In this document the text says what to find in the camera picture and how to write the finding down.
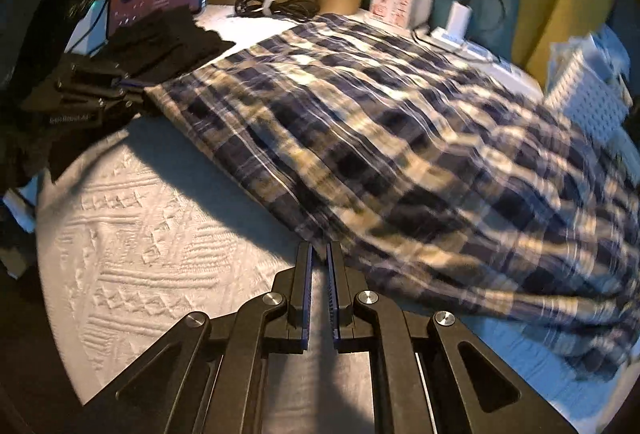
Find plaid pajama pants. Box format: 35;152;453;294
148;15;639;380

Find black folded garment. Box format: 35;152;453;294
1;0;233;190

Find white power strip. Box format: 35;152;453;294
411;28;514;73

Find white plastic basket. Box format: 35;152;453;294
544;48;631;144

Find white plastic bag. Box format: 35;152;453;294
544;26;632;119

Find coiled black cable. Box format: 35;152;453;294
233;0;321;22

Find white charger with cable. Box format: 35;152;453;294
445;1;473;40

